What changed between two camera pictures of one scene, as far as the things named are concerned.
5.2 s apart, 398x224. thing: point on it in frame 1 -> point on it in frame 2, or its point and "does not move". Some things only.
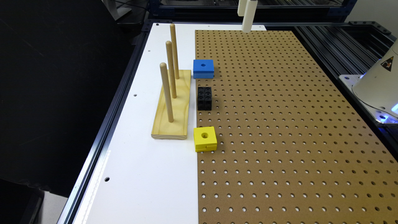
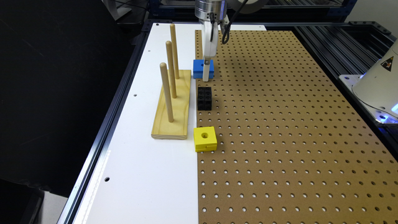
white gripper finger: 249,14 -> 206,70
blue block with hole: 203,69 does not move
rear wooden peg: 175,50 does not move
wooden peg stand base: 180,127 does not move
